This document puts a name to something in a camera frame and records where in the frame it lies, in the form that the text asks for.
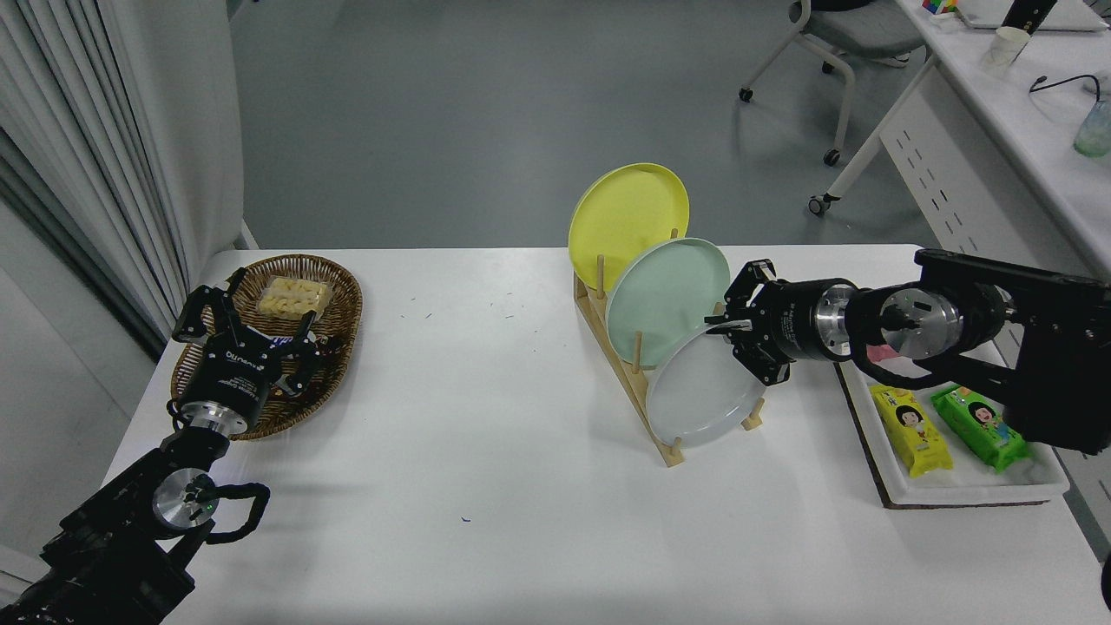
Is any grey office chair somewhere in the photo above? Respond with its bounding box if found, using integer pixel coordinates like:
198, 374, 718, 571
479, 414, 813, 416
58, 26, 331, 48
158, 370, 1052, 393
738, 0, 934, 168

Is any yellow snack packet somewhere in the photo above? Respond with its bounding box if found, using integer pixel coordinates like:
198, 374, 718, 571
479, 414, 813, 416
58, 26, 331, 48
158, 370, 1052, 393
870, 380, 954, 478

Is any grey plate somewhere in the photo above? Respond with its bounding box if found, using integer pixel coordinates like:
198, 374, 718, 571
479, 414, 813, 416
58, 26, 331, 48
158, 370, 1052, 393
645, 319, 776, 449

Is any white paper cup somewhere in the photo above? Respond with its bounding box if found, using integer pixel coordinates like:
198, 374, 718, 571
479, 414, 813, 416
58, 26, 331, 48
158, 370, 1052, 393
985, 26, 1032, 70

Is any white tray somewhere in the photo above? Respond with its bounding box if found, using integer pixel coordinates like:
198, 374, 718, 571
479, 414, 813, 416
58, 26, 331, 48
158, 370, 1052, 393
819, 293, 1071, 510

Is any dark snack packet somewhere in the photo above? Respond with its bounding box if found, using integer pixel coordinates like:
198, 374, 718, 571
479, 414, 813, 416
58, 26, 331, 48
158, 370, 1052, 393
247, 326, 344, 402

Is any white desk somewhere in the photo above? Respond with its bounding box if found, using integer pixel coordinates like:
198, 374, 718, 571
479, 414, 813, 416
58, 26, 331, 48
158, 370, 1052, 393
807, 0, 1111, 522

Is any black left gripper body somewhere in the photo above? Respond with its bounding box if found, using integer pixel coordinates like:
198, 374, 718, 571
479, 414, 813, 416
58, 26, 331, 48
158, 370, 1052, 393
181, 332, 289, 422

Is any clear pack of yellow biscuits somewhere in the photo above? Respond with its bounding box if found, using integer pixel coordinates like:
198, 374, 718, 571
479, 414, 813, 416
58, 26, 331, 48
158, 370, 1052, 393
257, 275, 334, 320

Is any wooden plate rack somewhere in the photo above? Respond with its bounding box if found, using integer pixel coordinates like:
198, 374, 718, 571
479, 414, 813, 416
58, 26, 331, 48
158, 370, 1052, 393
573, 227, 766, 468

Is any white laptop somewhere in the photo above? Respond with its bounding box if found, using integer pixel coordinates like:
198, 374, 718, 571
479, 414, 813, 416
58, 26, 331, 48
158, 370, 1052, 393
955, 0, 1110, 33

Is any translucent green cup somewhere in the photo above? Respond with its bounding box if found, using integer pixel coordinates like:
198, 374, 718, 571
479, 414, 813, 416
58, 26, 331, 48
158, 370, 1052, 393
1073, 100, 1111, 159

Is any mint green plate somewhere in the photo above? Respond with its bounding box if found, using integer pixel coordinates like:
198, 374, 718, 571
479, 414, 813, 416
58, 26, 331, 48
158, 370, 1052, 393
605, 237, 732, 368

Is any brown wicker basket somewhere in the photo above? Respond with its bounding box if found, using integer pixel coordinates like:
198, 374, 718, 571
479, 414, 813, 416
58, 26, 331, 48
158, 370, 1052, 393
171, 253, 364, 441

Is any green snack packet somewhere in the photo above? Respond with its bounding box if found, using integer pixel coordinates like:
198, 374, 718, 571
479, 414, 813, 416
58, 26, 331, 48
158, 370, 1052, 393
930, 383, 1030, 474

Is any pale curtain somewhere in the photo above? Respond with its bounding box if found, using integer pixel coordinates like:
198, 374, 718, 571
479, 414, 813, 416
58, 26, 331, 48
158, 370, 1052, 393
0, 0, 246, 361

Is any black cable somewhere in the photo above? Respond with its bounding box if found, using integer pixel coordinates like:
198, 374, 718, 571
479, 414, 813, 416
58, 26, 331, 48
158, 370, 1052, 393
1029, 74, 1103, 103

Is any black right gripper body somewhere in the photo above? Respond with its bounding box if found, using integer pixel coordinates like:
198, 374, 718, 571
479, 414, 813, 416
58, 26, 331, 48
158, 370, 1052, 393
752, 278, 832, 363

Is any yellow plate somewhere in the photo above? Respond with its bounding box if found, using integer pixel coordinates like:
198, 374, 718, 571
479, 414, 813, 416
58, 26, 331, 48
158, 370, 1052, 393
568, 162, 690, 293

